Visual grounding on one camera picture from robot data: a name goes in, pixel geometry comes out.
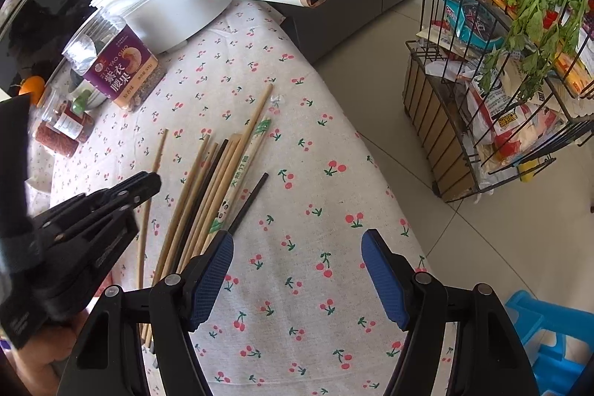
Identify small dried berry jar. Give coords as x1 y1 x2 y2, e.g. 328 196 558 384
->
52 99 94 143

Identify white bowl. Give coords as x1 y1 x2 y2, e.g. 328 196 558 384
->
69 71 110 110

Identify large goji berry jar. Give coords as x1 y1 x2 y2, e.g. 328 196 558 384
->
32 120 79 158

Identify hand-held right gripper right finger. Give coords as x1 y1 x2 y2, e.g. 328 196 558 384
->
361 229 539 396

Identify bunch of wooden chopsticks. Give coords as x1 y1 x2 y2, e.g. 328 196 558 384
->
138 84 274 350

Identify cherry print tablecloth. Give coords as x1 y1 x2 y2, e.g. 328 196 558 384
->
28 0 460 396

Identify orange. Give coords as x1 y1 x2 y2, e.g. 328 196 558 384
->
19 76 46 105

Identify black chopstick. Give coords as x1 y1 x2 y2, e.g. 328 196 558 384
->
176 139 230 274
226 172 270 235

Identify black microwave oven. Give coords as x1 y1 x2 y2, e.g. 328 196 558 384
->
0 0 110 97

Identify person's left hand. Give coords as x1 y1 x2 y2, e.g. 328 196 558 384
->
9 312 89 396

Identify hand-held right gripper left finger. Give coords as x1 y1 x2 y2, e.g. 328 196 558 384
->
58 231 234 396

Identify paper chopsticks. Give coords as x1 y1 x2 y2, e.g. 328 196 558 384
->
209 115 272 236

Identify black wire rack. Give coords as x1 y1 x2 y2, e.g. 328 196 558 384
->
415 0 594 183
401 0 594 204

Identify blue plastic stool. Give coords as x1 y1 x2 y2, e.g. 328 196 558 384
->
503 290 594 396

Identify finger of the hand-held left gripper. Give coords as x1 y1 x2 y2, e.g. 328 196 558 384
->
32 172 161 235
51 206 140 290

